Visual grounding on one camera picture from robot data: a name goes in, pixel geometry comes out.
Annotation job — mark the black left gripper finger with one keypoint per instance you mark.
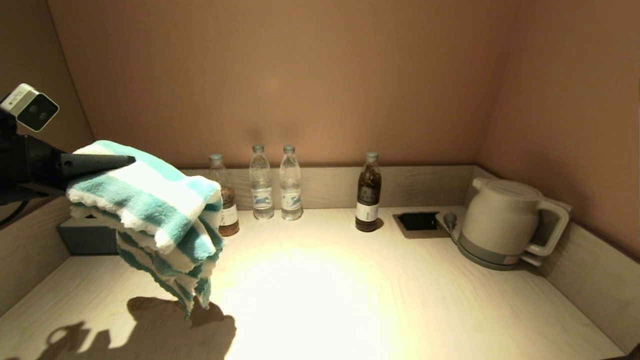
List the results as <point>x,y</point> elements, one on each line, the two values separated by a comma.
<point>90,164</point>

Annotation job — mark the grey kettle base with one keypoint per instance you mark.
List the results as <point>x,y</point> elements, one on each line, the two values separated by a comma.
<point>480,255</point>

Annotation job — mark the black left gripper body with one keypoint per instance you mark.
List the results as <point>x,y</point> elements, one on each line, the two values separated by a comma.
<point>30,165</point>

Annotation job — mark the blue-grey tissue box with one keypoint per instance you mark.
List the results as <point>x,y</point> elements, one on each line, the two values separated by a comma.
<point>87,240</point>

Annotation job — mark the teal white striped towel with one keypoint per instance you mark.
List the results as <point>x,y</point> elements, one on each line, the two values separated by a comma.
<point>150,200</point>

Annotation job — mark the white electric kettle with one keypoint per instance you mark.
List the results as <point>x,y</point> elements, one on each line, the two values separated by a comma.
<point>500,215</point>

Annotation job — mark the clear water bottle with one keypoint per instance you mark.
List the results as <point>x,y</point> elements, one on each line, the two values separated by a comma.
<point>261,195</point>
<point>291,195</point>

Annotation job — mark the bottle with dark liquid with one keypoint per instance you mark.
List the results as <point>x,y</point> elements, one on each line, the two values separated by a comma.
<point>368,200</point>

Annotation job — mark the grey kettle power plug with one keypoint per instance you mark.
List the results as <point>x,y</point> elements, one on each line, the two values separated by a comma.
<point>451,220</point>

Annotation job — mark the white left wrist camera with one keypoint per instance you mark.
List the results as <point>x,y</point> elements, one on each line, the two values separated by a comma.
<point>32,107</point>

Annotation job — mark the recessed black socket box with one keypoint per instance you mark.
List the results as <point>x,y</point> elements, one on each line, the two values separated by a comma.
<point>420,222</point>

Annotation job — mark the bottle with amber liquid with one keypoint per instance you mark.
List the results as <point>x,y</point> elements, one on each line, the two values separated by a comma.
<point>230,215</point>

